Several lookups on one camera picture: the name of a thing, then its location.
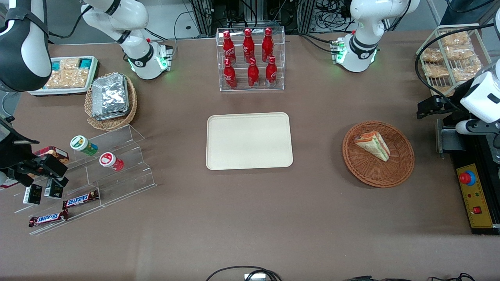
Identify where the black cable bundle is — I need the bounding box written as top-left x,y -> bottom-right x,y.
316,0 -> 354,25

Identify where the silver foil packet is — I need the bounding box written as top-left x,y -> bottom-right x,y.
91,73 -> 129,114
94,102 -> 130,121

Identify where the red snack cup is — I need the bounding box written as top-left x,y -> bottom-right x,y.
99,152 -> 124,172

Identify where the dark red snack box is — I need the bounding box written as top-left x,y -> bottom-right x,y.
33,146 -> 70,164

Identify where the brown Snickers bar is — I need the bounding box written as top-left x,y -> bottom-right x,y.
62,190 -> 99,210
28,210 -> 69,228

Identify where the grey metal bracket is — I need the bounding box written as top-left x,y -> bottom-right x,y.
436,118 -> 468,158

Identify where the white wire rack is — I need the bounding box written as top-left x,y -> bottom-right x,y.
416,24 -> 493,98

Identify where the black base cable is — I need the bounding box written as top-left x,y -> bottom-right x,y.
287,32 -> 341,53

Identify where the clear acrylic step stand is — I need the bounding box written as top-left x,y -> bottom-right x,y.
14,124 -> 157,236

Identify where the black yellow control box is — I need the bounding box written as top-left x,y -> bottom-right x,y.
449,129 -> 500,235

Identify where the black aluminium frame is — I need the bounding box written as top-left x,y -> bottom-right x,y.
191,0 -> 318,36

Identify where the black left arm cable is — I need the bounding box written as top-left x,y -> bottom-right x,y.
414,23 -> 500,114

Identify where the round brown wicker basket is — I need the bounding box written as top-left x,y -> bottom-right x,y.
342,120 -> 415,189

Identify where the clear cracker packet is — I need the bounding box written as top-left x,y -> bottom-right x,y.
44,68 -> 89,90
59,58 -> 81,71

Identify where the small black box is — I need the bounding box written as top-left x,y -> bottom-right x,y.
44,179 -> 64,199
23,183 -> 43,205

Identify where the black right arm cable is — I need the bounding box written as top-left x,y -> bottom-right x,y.
46,5 -> 93,39

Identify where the black looped cable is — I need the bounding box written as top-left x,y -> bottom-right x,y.
206,266 -> 282,281

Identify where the red cola bottle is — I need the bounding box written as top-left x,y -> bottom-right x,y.
223,31 -> 237,65
242,28 -> 255,63
223,58 -> 238,89
247,58 -> 260,88
261,27 -> 274,63
265,56 -> 278,87

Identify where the white snack tray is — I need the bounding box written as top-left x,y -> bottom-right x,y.
27,56 -> 99,97

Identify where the cream plastic tray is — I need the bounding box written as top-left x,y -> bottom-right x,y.
206,112 -> 293,171

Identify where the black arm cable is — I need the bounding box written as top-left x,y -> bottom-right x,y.
414,23 -> 500,114
46,5 -> 93,39

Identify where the green snack cup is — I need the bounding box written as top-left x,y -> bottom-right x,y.
70,135 -> 98,156

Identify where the oval light wicker basket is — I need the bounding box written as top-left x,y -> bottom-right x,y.
84,72 -> 138,131

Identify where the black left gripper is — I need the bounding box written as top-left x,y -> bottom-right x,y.
416,94 -> 469,119

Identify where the triangle sandwich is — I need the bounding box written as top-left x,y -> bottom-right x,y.
354,131 -> 390,162

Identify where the clear acrylic bottle rack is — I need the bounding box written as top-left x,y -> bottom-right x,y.
216,27 -> 286,92

